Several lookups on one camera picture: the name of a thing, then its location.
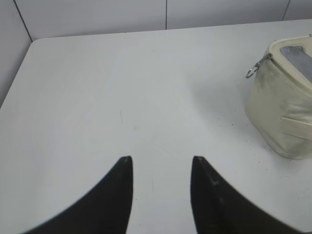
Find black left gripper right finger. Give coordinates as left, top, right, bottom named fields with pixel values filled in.
left=191, top=156, right=299, bottom=234

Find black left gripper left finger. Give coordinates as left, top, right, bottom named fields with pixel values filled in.
left=29, top=156, right=133, bottom=234

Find cream canvas zipper bag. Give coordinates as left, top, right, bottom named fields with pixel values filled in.
left=245, top=35, right=312, bottom=159

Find metal zipper pull ring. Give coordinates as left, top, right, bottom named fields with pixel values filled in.
left=245, top=54, right=273, bottom=79

